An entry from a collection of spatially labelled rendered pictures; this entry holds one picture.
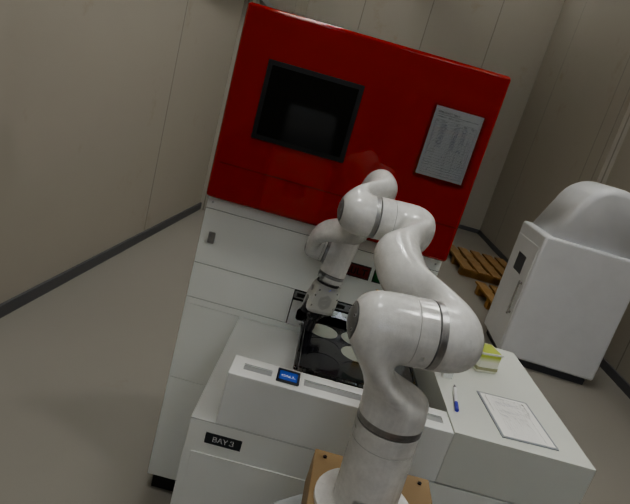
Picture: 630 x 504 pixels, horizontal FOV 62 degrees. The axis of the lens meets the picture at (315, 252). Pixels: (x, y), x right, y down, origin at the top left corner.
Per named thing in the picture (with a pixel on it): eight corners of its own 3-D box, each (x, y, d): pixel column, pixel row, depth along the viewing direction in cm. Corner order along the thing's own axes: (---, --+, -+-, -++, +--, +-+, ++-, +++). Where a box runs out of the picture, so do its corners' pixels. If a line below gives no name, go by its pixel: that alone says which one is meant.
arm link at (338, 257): (317, 270, 163) (344, 281, 164) (333, 231, 161) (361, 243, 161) (317, 264, 172) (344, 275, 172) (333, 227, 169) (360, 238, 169)
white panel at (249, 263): (186, 299, 188) (210, 192, 178) (405, 359, 190) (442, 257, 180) (184, 302, 185) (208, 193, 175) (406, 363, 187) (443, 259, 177)
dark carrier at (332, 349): (306, 320, 181) (306, 318, 181) (402, 346, 182) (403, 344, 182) (298, 367, 148) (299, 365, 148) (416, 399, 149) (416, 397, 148)
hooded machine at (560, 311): (562, 353, 499) (633, 192, 457) (589, 389, 433) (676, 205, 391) (477, 327, 503) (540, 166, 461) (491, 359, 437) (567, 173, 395)
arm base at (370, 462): (404, 564, 89) (438, 472, 84) (300, 518, 93) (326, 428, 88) (415, 494, 107) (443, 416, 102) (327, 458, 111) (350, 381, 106)
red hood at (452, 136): (245, 169, 243) (277, 34, 227) (415, 217, 245) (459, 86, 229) (204, 195, 170) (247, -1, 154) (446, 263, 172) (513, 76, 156)
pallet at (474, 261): (530, 297, 673) (533, 288, 670) (456, 275, 676) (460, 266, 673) (503, 267, 805) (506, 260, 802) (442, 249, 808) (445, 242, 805)
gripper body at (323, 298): (321, 280, 162) (307, 312, 165) (347, 287, 168) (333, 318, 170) (311, 271, 169) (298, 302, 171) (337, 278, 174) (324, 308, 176)
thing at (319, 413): (222, 401, 135) (235, 353, 132) (428, 457, 137) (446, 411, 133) (214, 422, 126) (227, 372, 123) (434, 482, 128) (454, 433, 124)
